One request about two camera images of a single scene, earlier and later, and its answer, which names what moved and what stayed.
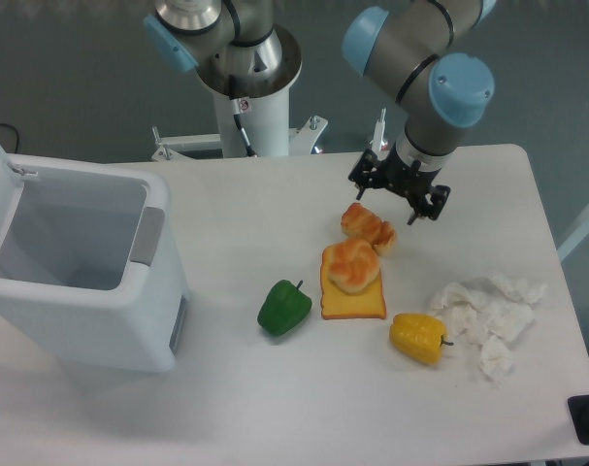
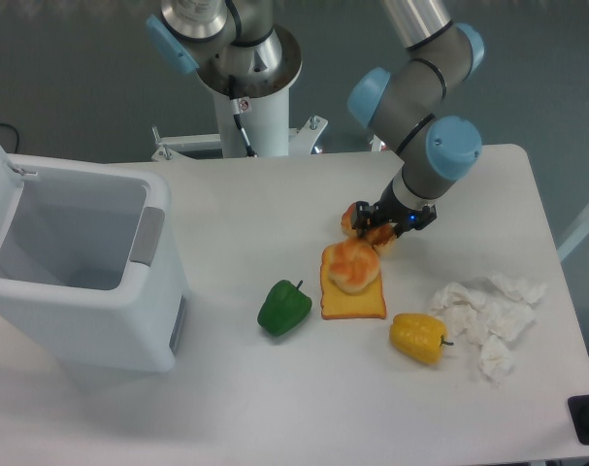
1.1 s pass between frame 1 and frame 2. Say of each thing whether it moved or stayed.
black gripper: moved
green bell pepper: stayed
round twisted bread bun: stayed
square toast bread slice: stayed
